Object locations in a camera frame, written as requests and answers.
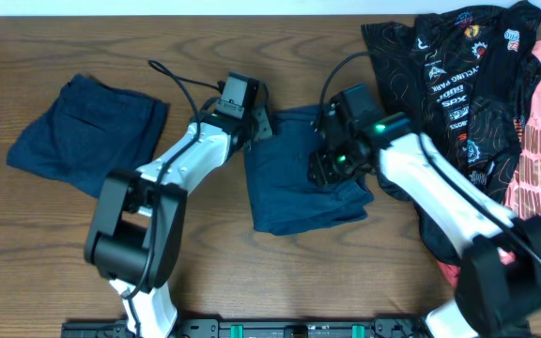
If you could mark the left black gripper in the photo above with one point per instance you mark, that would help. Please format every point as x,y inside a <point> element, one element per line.
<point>261,124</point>

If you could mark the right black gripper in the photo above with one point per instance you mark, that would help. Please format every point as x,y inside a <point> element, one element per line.
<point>326,173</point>

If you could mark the navy blue shorts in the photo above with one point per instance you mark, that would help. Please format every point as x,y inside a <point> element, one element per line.
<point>90,130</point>
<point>283,200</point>

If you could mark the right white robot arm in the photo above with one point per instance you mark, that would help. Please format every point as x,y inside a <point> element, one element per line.
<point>499,281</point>

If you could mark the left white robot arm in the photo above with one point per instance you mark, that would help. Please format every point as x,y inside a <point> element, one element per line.
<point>136,230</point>

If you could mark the black printed cycling jersey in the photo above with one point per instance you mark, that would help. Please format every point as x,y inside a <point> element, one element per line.
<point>402,55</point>

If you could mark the folded navy blue shorts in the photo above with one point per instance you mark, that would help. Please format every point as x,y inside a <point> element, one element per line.
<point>90,130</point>

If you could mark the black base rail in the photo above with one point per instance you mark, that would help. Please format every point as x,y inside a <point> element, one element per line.
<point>380,327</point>

